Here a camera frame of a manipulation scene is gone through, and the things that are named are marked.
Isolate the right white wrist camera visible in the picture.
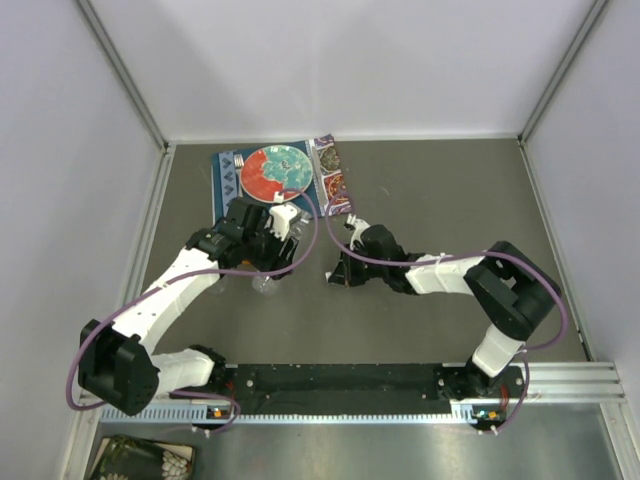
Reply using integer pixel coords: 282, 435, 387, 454
344, 213, 371, 251

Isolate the colourful mandala napkin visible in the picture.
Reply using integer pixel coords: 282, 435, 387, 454
306, 135, 352, 216

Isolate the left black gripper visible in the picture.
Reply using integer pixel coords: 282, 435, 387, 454
242, 217, 298, 280

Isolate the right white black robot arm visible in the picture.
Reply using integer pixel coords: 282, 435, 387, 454
327, 215, 562, 400

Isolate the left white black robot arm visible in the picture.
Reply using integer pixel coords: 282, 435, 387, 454
71, 198, 311, 416

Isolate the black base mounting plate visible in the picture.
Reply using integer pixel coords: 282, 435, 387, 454
182, 363, 524, 414

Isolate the blue patterned placemat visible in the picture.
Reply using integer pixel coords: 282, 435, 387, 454
211, 140, 319, 220

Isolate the silver knife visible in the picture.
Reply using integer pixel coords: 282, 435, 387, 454
309, 139, 328, 211

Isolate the clear bottle orange base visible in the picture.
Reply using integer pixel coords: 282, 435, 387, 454
252, 219, 309, 296

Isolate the aluminium frame rail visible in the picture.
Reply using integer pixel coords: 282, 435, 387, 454
79, 362, 626, 407

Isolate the red teal patterned plate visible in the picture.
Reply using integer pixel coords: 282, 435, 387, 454
240, 145, 313, 203

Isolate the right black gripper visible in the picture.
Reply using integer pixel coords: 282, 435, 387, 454
329, 242, 389, 287

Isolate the floral patterned box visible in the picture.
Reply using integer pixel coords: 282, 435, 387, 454
87, 435, 196, 480

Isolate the grey slotted cable duct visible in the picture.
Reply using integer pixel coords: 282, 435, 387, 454
99, 402, 506, 426

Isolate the silver fork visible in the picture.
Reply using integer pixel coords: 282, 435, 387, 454
233, 153, 245, 182

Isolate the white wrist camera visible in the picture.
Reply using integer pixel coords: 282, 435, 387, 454
344, 213, 371, 251
267, 192, 304, 242

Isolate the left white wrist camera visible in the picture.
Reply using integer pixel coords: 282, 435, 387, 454
267, 192, 304, 242

